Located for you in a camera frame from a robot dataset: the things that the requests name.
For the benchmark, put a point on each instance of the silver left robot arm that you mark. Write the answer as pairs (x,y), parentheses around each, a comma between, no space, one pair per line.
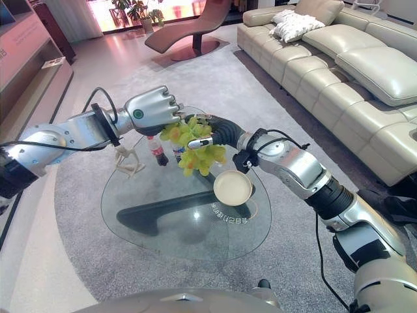
(65,140)

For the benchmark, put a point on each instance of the white curtain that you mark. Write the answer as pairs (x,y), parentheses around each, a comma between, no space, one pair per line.
(78,19)

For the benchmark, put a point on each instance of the glass coffee table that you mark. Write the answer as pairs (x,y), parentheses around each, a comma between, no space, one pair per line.
(182,208)

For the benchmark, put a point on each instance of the small card on cabinet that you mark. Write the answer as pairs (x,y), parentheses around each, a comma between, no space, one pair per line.
(53,62)

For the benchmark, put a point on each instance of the cola bottle with red label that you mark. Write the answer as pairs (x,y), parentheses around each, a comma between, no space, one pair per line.
(157,150)

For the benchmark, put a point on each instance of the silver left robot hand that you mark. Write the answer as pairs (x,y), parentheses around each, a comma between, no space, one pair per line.
(153,109)

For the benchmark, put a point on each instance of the low wall cabinet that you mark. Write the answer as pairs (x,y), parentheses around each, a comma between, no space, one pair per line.
(29,65)

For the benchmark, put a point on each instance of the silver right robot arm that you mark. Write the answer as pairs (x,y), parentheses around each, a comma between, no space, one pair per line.
(325,186)

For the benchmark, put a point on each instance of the green potted plant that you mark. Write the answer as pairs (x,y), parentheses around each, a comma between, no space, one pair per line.
(140,11)

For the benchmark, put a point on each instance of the silver robot torso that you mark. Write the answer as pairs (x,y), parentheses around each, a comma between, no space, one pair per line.
(182,301)

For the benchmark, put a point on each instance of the large beige leather back cushion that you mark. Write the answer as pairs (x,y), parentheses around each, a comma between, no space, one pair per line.
(381,73)

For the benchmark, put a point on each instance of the black curved table base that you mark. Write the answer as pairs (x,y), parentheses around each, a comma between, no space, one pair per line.
(153,212)

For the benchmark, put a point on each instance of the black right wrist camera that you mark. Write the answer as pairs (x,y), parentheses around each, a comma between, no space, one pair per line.
(242,160)

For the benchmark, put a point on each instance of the white fluffy cushion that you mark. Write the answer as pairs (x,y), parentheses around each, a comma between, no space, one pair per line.
(293,26)

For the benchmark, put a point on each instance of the wooden jointed mannequin figure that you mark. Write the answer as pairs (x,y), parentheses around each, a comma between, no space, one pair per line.
(127,163)

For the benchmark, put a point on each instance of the green grape bunch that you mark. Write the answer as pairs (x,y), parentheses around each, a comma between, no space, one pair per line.
(202,156)

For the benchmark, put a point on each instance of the beige leather sofa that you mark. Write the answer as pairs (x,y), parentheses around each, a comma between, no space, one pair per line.
(332,84)

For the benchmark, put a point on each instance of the brown lounge chair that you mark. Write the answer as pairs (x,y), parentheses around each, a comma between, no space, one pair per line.
(195,29)

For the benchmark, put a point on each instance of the black bag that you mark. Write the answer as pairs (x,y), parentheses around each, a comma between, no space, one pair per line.
(402,208)

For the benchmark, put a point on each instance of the black cloth right robot hand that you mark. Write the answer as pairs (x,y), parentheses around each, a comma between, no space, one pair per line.
(226,130)

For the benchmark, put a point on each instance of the grey carpet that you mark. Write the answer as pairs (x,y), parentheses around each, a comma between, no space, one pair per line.
(97,228)

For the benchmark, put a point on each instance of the beige round plate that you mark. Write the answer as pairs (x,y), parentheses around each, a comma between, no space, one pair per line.
(232,188)

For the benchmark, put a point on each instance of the bottle with blue label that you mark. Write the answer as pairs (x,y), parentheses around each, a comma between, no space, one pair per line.
(178,151)

